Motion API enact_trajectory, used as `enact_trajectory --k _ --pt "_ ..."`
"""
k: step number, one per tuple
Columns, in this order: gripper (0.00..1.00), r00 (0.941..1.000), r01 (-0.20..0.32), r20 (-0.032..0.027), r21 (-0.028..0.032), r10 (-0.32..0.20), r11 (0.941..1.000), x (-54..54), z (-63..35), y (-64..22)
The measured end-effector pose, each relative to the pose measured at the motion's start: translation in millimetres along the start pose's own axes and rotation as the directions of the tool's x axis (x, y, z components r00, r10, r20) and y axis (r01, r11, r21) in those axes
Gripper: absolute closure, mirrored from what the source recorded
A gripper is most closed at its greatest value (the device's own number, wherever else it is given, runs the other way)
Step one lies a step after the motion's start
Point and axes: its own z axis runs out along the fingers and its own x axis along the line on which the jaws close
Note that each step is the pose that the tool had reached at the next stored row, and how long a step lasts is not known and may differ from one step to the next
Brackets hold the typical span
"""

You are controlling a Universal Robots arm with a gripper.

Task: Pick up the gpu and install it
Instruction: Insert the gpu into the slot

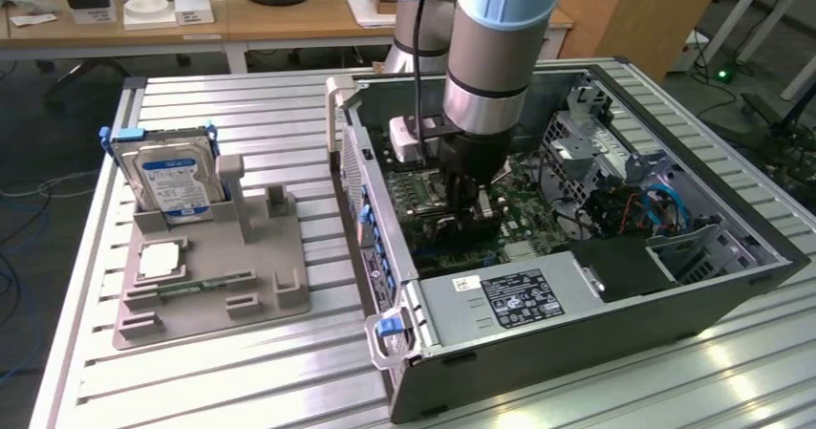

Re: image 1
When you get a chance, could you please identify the stack of papers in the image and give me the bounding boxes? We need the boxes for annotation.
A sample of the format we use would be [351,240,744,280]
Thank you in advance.
[347,0,399,30]

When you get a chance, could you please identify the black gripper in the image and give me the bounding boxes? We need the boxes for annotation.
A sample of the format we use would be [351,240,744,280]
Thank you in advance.
[435,130,515,197]

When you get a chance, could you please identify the white box with black top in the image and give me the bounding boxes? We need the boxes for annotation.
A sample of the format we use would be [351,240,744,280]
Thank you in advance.
[65,0,120,25]

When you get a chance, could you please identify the black open PC case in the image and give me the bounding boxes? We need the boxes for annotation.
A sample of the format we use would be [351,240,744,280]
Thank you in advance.
[324,63,812,425]

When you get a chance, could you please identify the perforated metal disk bay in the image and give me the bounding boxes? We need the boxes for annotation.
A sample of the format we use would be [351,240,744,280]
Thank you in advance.
[539,77,645,196]

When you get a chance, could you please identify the wooden cabinet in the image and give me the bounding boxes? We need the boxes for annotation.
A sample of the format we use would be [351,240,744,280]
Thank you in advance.
[547,0,732,80]

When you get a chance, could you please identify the wooden desk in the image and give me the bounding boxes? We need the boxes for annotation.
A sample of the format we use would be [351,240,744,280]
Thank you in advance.
[0,0,575,62]

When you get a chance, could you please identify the green motherboard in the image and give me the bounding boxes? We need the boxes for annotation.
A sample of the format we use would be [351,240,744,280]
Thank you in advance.
[368,132,575,280]

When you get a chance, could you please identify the white labelled box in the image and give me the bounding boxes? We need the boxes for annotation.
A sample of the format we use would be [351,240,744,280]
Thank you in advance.
[172,0,218,27]

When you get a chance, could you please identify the hard disk with blue caddy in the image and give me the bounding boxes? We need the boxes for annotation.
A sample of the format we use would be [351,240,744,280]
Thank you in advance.
[99,120,222,225]

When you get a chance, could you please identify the silver CPU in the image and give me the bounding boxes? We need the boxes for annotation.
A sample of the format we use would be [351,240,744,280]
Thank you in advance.
[137,243,183,278]

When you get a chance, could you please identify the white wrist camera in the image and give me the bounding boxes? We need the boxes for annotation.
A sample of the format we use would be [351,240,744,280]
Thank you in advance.
[386,115,445,164]

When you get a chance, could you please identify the green RAM stick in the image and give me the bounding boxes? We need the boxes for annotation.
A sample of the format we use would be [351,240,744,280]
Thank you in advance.
[155,278,256,299]

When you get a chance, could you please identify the blue wire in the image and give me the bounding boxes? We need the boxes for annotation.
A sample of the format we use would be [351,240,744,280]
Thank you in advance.
[642,184,690,232]

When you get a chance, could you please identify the grey drive bracket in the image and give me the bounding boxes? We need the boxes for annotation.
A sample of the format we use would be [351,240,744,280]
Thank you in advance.
[646,222,764,288]

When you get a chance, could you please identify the grey power supply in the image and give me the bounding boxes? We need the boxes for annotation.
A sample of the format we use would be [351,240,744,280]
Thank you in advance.
[413,250,605,347]

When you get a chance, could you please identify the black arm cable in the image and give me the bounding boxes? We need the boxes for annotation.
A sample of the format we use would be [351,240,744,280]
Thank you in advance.
[410,0,431,163]

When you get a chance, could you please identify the grey parts rack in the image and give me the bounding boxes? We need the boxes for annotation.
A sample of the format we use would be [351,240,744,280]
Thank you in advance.
[112,155,314,352]

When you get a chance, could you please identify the black optical drive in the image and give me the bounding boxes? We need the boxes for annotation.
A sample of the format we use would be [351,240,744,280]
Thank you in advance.
[570,237,682,305]

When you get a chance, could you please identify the silver chipset heatsink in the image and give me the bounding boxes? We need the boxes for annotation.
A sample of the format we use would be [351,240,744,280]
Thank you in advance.
[502,243,541,264]

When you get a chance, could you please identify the white dish on box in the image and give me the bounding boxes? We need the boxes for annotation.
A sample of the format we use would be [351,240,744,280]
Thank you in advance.
[123,0,180,32]

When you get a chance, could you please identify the low-profile graphics card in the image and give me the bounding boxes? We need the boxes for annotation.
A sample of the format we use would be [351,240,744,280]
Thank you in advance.
[407,210,502,258]

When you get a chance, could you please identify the clear latch with blue tab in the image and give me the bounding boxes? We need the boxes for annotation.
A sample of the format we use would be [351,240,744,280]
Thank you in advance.
[363,304,423,371]

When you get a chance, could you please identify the white paper tag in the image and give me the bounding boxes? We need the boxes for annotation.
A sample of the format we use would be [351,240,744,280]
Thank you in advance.
[9,13,59,28]

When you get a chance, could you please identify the CPU socket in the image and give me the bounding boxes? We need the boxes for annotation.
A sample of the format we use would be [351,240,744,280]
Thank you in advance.
[423,168,455,208]

